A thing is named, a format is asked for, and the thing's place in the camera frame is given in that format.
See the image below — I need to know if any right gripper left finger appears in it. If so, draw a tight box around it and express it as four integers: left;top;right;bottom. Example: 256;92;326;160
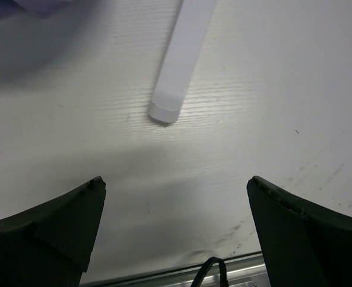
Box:
0;176;106;286

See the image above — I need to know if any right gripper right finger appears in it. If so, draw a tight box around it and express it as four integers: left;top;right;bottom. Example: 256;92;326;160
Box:
246;176;352;286

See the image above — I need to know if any purple t shirt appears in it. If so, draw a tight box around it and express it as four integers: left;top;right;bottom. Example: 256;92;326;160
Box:
0;0;71;20

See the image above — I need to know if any white metal clothes rack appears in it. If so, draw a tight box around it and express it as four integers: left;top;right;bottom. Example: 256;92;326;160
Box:
147;0;216;125

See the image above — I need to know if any black thin cable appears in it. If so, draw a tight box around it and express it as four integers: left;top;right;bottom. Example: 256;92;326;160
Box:
192;257;232;287

